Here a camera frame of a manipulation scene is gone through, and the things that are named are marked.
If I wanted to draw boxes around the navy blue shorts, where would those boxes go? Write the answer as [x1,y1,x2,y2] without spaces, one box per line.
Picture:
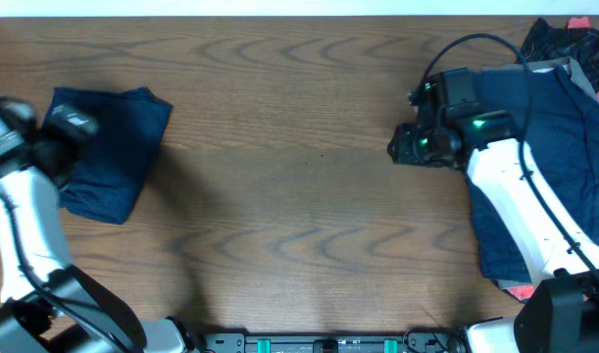
[46,86,173,225]

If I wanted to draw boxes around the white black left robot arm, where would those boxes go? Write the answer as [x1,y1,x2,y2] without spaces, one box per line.
[0,98,194,352]

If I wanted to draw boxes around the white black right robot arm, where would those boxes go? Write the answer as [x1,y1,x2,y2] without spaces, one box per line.
[387,111,599,352]

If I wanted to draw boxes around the dark blue clothes pile shorts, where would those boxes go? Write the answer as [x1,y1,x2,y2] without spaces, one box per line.
[465,66,599,295]

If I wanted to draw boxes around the black patterned garment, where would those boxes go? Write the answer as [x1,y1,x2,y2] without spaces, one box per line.
[521,18,599,92]

